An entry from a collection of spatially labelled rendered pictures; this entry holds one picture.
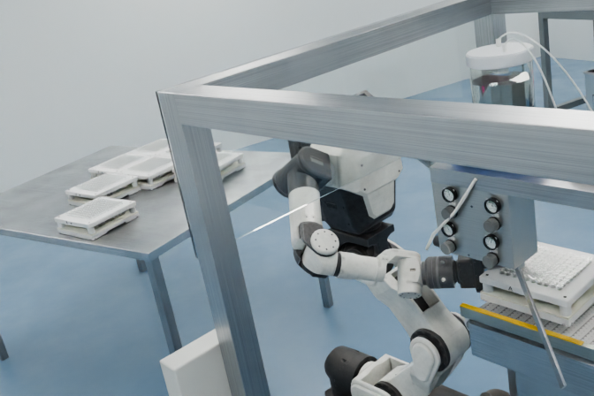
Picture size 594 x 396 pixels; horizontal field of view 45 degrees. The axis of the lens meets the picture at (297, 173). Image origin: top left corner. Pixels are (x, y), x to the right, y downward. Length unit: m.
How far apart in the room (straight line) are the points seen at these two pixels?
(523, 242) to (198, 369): 0.81
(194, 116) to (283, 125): 0.24
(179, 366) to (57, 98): 5.02
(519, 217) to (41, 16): 5.10
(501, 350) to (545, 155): 1.23
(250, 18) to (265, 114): 5.71
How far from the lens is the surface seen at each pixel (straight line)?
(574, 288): 1.88
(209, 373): 1.54
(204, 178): 1.34
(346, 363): 2.67
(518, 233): 1.74
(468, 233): 1.79
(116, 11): 6.40
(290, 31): 6.95
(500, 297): 1.93
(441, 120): 0.84
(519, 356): 1.93
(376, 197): 2.20
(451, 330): 2.28
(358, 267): 1.92
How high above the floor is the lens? 1.83
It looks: 18 degrees down
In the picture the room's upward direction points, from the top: 11 degrees counter-clockwise
